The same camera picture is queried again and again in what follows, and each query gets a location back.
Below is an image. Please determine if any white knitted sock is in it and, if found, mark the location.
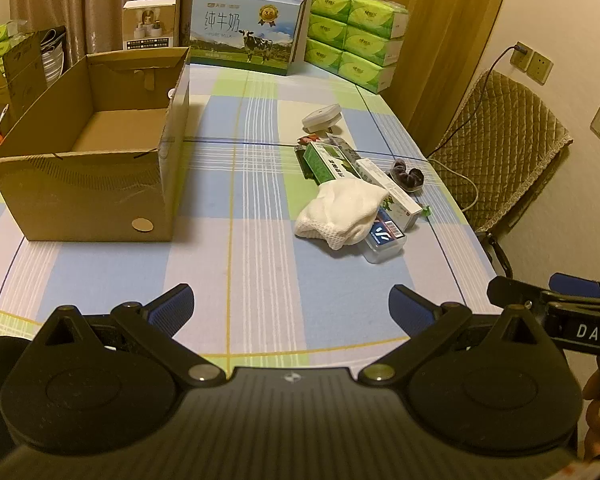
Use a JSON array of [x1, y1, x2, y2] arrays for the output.
[[294, 178, 388, 250]]

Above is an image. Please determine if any long white green box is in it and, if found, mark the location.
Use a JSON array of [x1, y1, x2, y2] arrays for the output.
[[355, 158, 422, 229]]

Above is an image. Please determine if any small white humidifier box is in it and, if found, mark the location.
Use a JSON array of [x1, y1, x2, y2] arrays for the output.
[[122, 0, 176, 50]]

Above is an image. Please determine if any white plug-in adapter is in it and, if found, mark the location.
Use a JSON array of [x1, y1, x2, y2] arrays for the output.
[[302, 104, 342, 133]]

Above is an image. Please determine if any black power cable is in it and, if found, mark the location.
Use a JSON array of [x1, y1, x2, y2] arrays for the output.
[[426, 45, 524, 158]]

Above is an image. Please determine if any open brown cardboard box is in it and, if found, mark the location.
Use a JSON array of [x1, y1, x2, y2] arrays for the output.
[[0, 47, 189, 242]]

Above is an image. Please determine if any quilted olive chair cover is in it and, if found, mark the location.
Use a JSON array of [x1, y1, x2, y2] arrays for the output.
[[429, 70, 573, 234]]

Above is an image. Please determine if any brown box with bowls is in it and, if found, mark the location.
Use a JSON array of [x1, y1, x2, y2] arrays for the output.
[[0, 21, 67, 134]]

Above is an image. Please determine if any checked blue green bedsheet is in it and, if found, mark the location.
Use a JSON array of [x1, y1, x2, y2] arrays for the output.
[[0, 64, 494, 370]]

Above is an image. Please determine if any clear plastic blue card box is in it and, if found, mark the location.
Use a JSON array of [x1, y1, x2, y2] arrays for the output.
[[358, 208, 406, 263]]

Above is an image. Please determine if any dark velvet scrunchie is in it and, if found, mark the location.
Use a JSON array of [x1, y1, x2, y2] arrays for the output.
[[388, 158, 425, 193]]

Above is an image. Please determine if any green tissue pack bundle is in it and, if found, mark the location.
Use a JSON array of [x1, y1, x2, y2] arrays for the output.
[[304, 0, 410, 93]]

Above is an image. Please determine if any red snack packet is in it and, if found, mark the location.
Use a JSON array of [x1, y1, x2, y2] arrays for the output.
[[298, 134, 320, 145]]

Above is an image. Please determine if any clear grey sachet packet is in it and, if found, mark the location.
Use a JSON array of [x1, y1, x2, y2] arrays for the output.
[[328, 134, 360, 162]]

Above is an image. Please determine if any green white toothpaste box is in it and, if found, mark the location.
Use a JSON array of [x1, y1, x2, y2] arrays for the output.
[[303, 142, 360, 184]]

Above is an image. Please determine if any blue milk carton gift box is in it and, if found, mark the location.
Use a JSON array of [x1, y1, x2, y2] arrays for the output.
[[189, 0, 303, 75]]

